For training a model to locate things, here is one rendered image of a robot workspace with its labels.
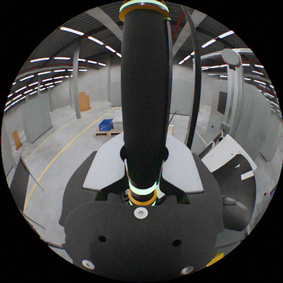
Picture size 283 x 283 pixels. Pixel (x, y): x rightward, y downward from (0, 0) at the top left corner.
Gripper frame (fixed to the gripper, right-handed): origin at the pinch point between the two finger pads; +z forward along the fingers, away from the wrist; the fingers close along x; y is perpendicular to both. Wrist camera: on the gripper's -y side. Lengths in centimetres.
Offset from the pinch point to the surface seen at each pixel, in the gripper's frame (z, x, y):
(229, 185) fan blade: -4.1, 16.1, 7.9
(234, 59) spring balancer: 37, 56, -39
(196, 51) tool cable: 2.3, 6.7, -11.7
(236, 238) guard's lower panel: -38, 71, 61
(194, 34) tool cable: 2.3, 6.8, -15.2
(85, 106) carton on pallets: 674, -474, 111
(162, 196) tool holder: -2.0, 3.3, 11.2
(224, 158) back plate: 15.3, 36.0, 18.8
